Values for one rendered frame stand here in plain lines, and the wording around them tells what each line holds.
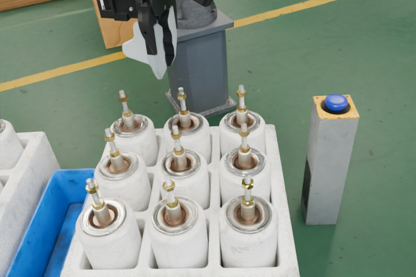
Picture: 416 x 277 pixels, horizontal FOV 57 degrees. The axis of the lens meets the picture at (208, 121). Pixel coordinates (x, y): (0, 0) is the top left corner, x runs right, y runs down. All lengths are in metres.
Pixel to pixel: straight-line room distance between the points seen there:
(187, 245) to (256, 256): 0.11
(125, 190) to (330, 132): 0.39
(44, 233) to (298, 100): 0.84
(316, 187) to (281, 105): 0.48
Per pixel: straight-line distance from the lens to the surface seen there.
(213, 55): 1.13
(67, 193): 1.03
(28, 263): 0.90
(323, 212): 0.91
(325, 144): 0.76
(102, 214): 0.65
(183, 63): 1.11
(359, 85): 1.41
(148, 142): 0.82
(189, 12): 1.07
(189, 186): 0.70
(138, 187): 0.74
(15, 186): 0.91
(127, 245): 0.67
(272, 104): 1.28
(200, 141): 0.79
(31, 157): 0.96
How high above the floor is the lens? 0.75
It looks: 38 degrees down
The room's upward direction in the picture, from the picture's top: 5 degrees counter-clockwise
